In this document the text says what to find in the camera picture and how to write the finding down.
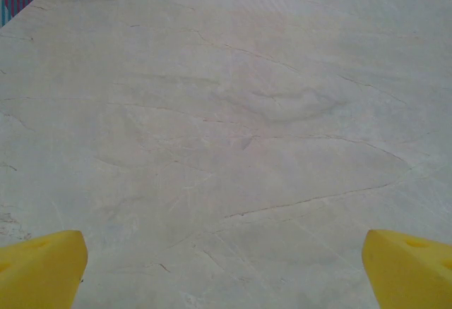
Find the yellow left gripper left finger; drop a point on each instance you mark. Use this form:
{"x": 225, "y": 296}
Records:
{"x": 39, "y": 273}

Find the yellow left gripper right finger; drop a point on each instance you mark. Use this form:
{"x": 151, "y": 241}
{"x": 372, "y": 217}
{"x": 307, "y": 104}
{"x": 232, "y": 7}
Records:
{"x": 406, "y": 277}

